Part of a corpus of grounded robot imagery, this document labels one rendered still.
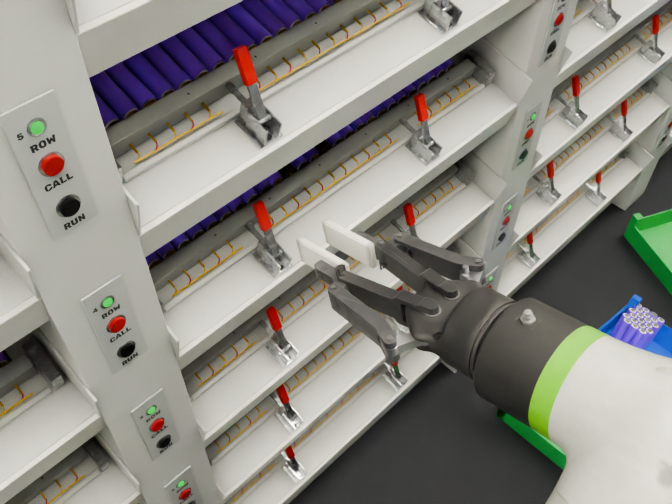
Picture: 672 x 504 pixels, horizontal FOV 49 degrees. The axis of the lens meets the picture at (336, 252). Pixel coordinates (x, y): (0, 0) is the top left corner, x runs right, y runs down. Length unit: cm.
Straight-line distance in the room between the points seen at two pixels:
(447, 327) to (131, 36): 33
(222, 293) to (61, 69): 39
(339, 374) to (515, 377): 70
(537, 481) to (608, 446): 106
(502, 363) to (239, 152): 31
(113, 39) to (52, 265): 19
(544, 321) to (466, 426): 105
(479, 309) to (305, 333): 48
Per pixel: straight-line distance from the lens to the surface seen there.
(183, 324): 83
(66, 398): 81
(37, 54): 52
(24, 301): 64
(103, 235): 64
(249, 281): 86
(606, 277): 193
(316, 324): 106
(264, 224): 83
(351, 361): 126
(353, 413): 144
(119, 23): 55
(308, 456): 140
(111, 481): 99
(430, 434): 161
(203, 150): 71
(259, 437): 120
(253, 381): 102
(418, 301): 65
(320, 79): 78
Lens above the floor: 144
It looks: 50 degrees down
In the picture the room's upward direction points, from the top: straight up
